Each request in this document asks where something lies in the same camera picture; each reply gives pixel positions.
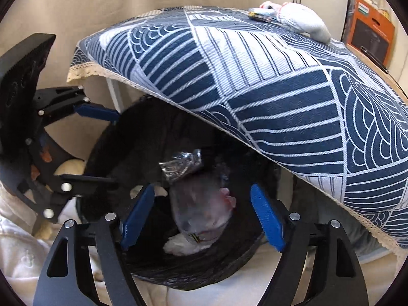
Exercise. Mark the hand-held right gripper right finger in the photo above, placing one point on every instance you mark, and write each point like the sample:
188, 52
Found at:
266, 216

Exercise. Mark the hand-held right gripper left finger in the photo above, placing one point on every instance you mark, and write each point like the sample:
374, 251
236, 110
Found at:
137, 216

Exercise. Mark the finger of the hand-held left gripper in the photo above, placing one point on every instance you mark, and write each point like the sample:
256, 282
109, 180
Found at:
89, 179
95, 112

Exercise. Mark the black trash bag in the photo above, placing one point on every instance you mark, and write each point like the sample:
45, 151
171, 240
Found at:
134, 153

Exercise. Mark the clear plastic bag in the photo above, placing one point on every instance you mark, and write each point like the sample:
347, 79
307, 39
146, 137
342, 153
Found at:
200, 207

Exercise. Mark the silver foil wrapper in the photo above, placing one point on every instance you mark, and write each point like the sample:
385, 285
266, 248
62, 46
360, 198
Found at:
180, 165

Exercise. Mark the white table leg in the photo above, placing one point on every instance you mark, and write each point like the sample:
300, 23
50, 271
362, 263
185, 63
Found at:
115, 97

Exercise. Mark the white embroidered cloth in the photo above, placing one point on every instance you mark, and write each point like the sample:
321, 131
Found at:
19, 248

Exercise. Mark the blue patterned tablecloth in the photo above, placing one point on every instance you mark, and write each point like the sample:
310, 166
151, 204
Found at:
255, 79

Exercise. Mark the wooden cutting board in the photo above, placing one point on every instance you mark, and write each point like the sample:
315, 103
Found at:
393, 78

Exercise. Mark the colourful snack wrapper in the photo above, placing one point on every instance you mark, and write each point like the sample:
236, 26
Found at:
261, 16

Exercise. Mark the white crumpled cloth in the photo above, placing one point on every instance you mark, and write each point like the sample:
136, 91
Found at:
302, 22

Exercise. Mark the orange cardboard box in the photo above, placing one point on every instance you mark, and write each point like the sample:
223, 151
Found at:
382, 25

